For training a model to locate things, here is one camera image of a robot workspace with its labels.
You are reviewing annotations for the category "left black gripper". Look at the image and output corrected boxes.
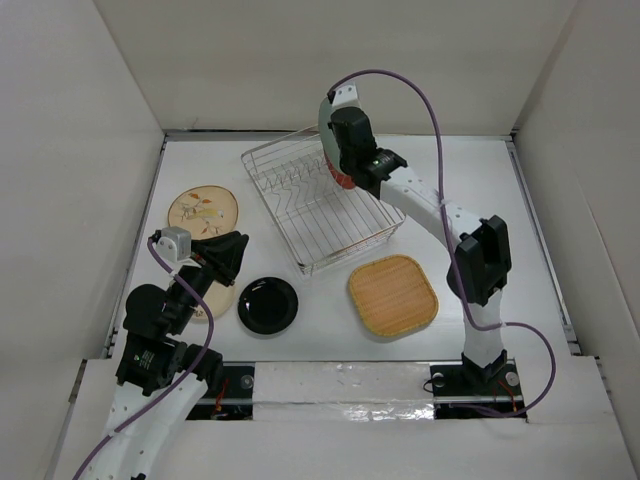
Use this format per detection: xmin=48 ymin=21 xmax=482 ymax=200
xmin=168 ymin=229 xmax=248 ymax=332

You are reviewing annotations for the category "light green flower plate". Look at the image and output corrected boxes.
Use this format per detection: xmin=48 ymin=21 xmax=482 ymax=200
xmin=318 ymin=97 xmax=340 ymax=172

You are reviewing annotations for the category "red and teal plate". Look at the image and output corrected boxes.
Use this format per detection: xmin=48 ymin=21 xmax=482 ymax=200
xmin=324 ymin=153 xmax=356 ymax=190

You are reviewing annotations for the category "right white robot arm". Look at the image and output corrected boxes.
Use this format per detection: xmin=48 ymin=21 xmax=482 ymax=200
xmin=318 ymin=100 xmax=512 ymax=393

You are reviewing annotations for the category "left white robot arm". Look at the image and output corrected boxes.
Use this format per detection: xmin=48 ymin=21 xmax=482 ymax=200
xmin=74 ymin=227 xmax=249 ymax=479

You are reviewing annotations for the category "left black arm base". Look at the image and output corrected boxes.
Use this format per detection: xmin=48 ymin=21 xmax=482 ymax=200
xmin=187 ymin=362 xmax=255 ymax=421

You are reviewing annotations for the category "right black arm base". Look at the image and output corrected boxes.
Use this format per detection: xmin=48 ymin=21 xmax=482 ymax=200
xmin=422 ymin=359 xmax=525 ymax=420

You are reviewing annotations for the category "beige bird pattern plate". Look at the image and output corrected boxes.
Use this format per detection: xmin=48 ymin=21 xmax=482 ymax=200
xmin=167 ymin=185 xmax=239 ymax=240

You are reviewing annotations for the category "plain beige plate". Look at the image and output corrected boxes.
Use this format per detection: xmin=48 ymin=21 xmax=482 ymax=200
xmin=190 ymin=282 xmax=236 ymax=324

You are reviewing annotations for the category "black round plate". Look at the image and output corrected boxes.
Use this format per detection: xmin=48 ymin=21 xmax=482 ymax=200
xmin=237 ymin=277 xmax=299 ymax=336

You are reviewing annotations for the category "square woven bamboo tray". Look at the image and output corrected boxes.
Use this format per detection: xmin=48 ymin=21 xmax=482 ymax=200
xmin=348 ymin=254 xmax=439 ymax=338

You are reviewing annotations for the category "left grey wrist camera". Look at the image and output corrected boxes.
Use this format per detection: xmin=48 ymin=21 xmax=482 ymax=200
xmin=154 ymin=226 xmax=192 ymax=263

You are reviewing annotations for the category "silver wire dish rack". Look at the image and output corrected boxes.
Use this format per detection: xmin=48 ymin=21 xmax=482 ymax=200
xmin=241 ymin=126 xmax=405 ymax=276

